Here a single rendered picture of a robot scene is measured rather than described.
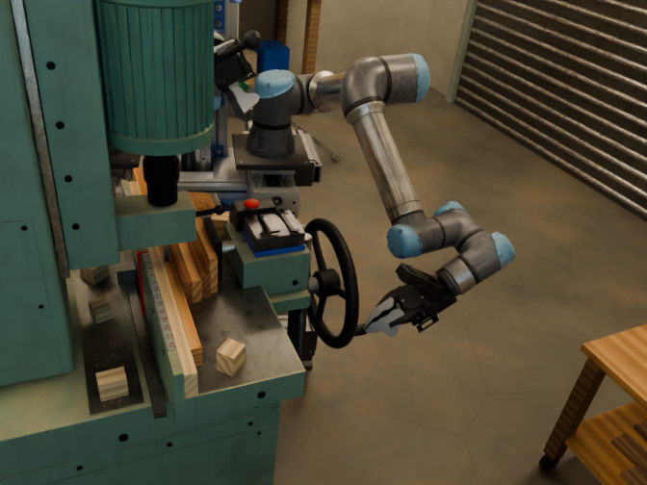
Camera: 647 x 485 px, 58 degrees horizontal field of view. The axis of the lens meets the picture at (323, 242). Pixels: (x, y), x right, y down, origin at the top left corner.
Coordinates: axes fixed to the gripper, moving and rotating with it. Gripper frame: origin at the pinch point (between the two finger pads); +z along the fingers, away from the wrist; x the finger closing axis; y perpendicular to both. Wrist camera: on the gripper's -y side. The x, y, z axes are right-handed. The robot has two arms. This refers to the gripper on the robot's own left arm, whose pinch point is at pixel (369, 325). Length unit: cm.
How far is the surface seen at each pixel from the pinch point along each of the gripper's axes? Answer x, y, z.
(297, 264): 2.7, -23.4, 5.8
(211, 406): -20.3, -28.6, 28.6
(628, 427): -10, 99, -55
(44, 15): 3, -81, 16
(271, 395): -20.3, -23.1, 20.5
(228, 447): -11.6, -5.8, 35.5
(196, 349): -14.4, -34.9, 25.9
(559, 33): 214, 118, -211
